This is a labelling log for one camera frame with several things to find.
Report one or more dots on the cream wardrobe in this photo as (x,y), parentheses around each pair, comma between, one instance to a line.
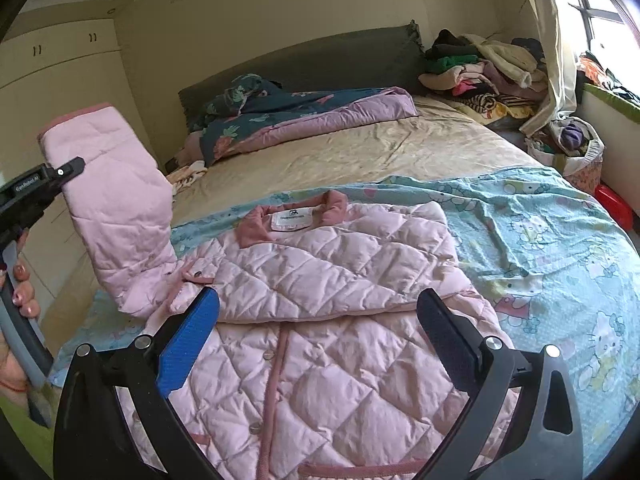
(75,75)

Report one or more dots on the colourful patterned cloth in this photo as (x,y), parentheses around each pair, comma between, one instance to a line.
(600,75)

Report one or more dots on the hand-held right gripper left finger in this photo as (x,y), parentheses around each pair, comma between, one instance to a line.
(192,335)

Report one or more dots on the dark floral quilt purple lining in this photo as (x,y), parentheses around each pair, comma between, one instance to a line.
(280,120)

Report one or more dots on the person's left forearm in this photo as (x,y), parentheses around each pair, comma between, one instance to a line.
(12,365)

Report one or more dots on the blue cartoon print blanket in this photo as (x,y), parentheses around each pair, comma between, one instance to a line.
(550,240)

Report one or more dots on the beige bed sheet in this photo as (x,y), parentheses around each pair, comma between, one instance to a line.
(400,150)

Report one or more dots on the dark grey headboard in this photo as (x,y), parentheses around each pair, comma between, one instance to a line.
(325,60)

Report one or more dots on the yellow-green cloth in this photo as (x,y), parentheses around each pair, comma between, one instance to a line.
(20,440)

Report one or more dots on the pink quilted jacket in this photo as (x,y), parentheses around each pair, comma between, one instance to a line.
(325,270)

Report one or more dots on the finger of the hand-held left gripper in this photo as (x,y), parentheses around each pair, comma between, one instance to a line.
(65,170)

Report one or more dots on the person's left hand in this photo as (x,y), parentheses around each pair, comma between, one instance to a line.
(25,275)

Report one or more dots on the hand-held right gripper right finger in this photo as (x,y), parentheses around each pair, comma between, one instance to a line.
(445,335)

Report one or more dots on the red plastic object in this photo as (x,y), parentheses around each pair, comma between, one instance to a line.
(612,205)

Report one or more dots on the white bag of clothes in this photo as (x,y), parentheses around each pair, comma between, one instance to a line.
(575,140)

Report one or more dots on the window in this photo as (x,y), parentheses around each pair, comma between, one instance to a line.
(610,25)

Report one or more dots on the pile of mixed clothes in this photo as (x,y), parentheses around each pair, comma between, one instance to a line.
(480,75)

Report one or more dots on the cream curtain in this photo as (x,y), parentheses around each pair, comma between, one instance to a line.
(547,35)

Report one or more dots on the green ledge cushion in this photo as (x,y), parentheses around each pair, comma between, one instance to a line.
(610,102)

